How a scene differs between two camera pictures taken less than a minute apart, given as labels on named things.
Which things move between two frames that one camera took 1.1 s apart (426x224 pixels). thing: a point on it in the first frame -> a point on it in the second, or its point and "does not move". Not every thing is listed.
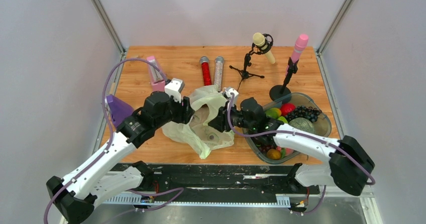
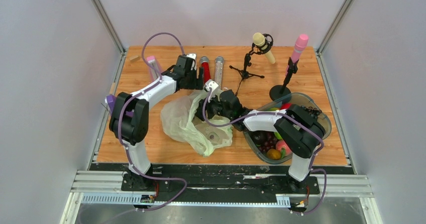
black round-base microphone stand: x=281 y=93 does not move
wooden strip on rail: x=112 y=88 does not move
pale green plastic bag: x=206 y=102 does not move
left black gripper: x=185 y=115 -> x=197 y=84
